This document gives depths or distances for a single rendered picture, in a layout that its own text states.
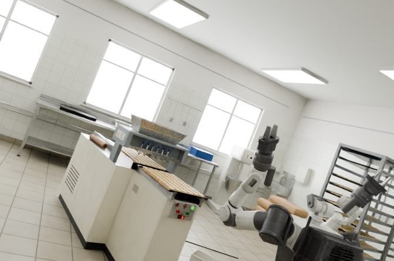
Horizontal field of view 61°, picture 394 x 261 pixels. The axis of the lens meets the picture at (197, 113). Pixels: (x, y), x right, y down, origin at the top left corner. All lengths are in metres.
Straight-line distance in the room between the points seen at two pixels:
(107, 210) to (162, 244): 0.73
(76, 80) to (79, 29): 0.90
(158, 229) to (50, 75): 4.22
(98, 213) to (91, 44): 3.79
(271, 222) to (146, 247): 1.53
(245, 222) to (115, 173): 1.84
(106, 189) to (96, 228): 0.38
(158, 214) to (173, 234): 0.23
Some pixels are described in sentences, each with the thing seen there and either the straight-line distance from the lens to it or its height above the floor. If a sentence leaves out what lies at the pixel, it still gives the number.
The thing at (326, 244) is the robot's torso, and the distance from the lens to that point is 1.52.
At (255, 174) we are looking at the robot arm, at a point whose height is 1.35.
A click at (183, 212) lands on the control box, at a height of 0.76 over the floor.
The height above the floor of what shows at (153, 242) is 0.47.
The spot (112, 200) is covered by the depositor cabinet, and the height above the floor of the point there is 0.51.
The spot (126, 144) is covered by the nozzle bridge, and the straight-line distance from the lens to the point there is 3.19.
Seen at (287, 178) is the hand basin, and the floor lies 1.08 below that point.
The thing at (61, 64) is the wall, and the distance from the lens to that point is 6.41.
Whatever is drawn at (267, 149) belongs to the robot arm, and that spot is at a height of 1.48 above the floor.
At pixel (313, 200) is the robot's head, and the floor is 1.34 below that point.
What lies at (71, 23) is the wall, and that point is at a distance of 6.47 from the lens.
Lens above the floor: 1.47
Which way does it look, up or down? 2 degrees up
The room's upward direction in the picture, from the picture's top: 21 degrees clockwise
